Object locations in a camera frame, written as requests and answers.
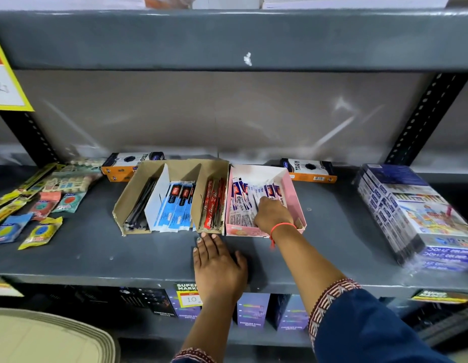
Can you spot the person's left hand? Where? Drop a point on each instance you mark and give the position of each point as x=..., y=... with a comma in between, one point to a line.
x=219, y=274

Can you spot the person's right hand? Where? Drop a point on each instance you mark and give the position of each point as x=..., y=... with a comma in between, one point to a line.
x=275, y=217

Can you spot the person's left little finger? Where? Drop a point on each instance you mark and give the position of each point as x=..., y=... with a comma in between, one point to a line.
x=196, y=257

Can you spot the person's left thumb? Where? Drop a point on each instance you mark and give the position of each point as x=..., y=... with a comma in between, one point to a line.
x=241, y=260

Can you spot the person's right fingers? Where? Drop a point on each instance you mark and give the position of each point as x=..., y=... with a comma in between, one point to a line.
x=265, y=203

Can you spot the person's right forearm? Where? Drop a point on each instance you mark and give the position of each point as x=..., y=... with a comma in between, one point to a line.
x=306, y=257

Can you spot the person's left forearm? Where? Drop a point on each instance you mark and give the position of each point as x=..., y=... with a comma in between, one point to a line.
x=209, y=325

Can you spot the pile of white pen packets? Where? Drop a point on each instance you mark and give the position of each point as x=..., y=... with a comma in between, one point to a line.
x=241, y=202

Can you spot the pink cardboard box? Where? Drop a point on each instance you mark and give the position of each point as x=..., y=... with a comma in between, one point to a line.
x=294, y=202

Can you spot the yellow black shelf label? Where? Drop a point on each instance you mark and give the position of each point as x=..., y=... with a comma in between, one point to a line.
x=440, y=296
x=188, y=296
x=3, y=289

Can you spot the red pen packet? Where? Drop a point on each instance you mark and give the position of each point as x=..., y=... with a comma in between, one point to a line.
x=208, y=207
x=220, y=202

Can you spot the blue white pen packet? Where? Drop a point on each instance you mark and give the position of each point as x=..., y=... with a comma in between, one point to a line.
x=177, y=215
x=164, y=213
x=188, y=211

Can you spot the purple bottle box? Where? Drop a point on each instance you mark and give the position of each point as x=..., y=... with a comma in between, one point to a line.
x=294, y=315
x=253, y=311
x=188, y=313

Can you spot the orange black pen box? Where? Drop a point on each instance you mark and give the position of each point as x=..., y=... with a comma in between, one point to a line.
x=313, y=170
x=120, y=164

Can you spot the black bottle box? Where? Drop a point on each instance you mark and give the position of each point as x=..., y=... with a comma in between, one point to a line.
x=150, y=302

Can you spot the white cardboard divider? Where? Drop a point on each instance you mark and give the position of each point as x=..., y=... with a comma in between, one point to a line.
x=156, y=202

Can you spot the bundle of black pens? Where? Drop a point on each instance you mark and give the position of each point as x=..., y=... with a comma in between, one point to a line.
x=141, y=204

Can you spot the brown cardboard divided box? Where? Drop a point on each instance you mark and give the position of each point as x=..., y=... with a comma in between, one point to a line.
x=185, y=170

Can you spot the dark blue embroidered sleeve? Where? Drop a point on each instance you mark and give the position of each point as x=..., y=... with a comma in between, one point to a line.
x=194, y=356
x=362, y=332

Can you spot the green scrubber packet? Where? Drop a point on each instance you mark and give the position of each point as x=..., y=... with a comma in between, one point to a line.
x=69, y=203

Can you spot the clear toothbrush multipack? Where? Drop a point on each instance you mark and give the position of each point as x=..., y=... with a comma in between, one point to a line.
x=71, y=181

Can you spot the wrapped stack of colour pencil boxes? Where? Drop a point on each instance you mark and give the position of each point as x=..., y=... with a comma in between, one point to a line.
x=419, y=215

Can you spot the yellow scrubber packet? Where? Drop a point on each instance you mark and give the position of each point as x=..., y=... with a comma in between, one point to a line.
x=41, y=232

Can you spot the red scrubber packet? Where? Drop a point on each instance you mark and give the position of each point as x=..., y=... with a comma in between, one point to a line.
x=45, y=206

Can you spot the yellow long toothbrush packet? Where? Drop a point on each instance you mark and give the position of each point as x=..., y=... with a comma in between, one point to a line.
x=39, y=175
x=7, y=198
x=9, y=211

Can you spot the blue scrubber packet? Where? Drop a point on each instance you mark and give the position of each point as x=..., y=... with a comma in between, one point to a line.
x=9, y=228

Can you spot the orange packet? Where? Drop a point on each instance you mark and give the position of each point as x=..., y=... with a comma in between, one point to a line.
x=169, y=1

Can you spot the grey metal shelf rack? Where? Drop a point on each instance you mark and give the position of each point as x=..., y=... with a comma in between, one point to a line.
x=105, y=41

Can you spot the yellow price sign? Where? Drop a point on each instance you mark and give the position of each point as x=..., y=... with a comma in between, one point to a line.
x=5, y=83

